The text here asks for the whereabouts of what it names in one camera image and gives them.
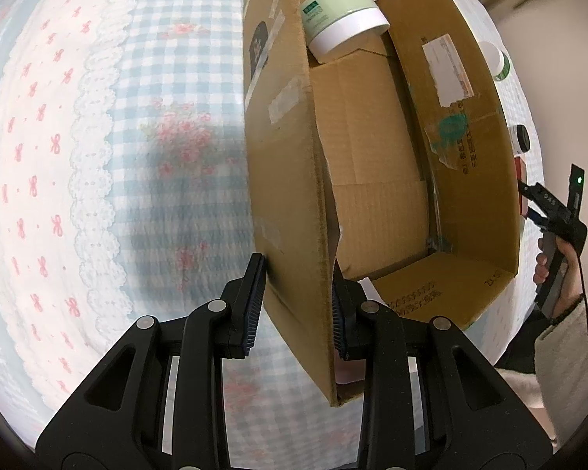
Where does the black lid white jar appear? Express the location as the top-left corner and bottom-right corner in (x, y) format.
(509, 124), (531, 156)

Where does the cardboard box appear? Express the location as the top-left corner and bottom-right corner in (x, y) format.
(243, 0), (519, 406)

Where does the white jar green band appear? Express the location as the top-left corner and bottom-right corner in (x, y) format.
(478, 42), (511, 82)

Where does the light green cream jar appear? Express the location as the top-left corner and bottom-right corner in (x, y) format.
(299, 0), (390, 64)

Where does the red carton box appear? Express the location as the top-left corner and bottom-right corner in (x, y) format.
(514, 156), (528, 217)

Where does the person right hand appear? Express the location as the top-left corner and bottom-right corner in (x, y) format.
(533, 232), (582, 319)

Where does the blue checked bed sheet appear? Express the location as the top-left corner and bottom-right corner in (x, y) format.
(0, 0), (254, 446)

